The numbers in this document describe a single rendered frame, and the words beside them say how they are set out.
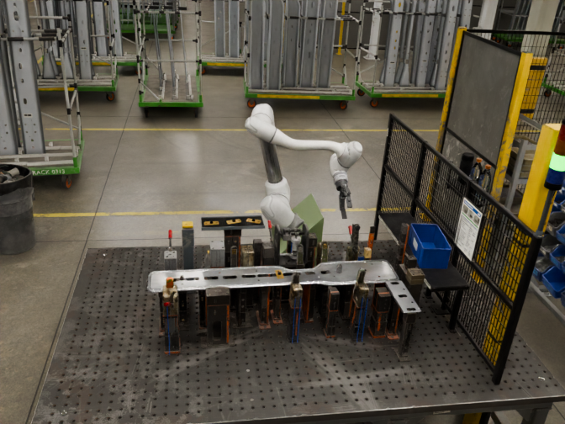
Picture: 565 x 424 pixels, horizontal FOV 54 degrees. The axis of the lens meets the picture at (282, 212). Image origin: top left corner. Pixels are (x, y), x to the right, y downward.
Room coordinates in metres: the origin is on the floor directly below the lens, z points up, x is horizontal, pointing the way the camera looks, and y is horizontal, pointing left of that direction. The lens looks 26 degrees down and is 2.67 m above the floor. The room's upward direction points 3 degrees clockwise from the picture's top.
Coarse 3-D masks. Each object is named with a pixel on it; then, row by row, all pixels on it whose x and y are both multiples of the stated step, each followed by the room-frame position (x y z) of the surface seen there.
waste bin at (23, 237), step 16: (0, 176) 4.32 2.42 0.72; (16, 176) 4.49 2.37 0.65; (32, 176) 4.46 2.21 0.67; (0, 192) 4.17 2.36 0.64; (16, 192) 4.25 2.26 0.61; (32, 192) 4.43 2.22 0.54; (0, 208) 4.19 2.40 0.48; (16, 208) 4.25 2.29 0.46; (32, 208) 4.44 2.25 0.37; (0, 224) 4.19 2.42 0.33; (16, 224) 4.24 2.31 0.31; (32, 224) 4.40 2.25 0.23; (0, 240) 4.20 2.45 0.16; (16, 240) 4.23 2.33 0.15; (32, 240) 4.37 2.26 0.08
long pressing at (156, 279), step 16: (160, 272) 2.55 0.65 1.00; (176, 272) 2.57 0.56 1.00; (192, 272) 2.57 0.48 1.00; (208, 272) 2.58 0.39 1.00; (224, 272) 2.59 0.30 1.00; (240, 272) 2.60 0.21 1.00; (256, 272) 2.61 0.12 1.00; (272, 272) 2.62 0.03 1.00; (288, 272) 2.63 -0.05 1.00; (304, 272) 2.64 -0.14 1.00; (320, 272) 2.65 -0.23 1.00; (352, 272) 2.67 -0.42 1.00; (368, 272) 2.68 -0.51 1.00; (384, 272) 2.69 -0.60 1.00; (160, 288) 2.41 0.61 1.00; (192, 288) 2.43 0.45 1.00
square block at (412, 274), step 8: (408, 272) 2.63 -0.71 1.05; (416, 272) 2.62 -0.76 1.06; (408, 280) 2.61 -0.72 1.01; (416, 280) 2.58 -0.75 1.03; (408, 288) 2.60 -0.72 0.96; (416, 288) 2.59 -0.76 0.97; (416, 296) 2.59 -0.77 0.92; (400, 312) 2.64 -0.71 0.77; (416, 312) 2.59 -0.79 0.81; (400, 320) 2.62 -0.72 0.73
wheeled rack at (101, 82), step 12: (60, 0) 9.35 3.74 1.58; (72, 0) 9.39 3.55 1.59; (84, 0) 9.43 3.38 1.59; (96, 0) 9.47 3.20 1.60; (108, 0) 9.44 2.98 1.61; (108, 12) 9.21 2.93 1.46; (108, 24) 9.20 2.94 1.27; (96, 36) 10.02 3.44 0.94; (108, 36) 10.08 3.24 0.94; (48, 84) 9.05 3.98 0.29; (60, 84) 9.09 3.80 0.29; (84, 84) 9.18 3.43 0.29; (96, 84) 9.22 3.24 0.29; (108, 84) 9.27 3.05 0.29; (108, 96) 9.26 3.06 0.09
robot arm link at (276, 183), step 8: (264, 104) 3.45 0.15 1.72; (256, 112) 3.35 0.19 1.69; (264, 112) 3.35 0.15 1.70; (272, 112) 3.44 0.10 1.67; (272, 120) 3.39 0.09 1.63; (264, 144) 3.41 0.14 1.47; (272, 144) 3.43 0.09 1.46; (264, 152) 3.43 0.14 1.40; (272, 152) 3.43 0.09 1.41; (264, 160) 3.45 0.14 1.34; (272, 160) 3.43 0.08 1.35; (272, 168) 3.44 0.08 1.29; (280, 168) 3.50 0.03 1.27; (272, 176) 3.45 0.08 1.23; (280, 176) 3.48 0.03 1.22; (272, 184) 3.46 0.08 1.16; (280, 184) 3.46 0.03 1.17; (272, 192) 3.45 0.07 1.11; (280, 192) 3.45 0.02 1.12; (288, 192) 3.50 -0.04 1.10; (288, 200) 3.46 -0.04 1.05
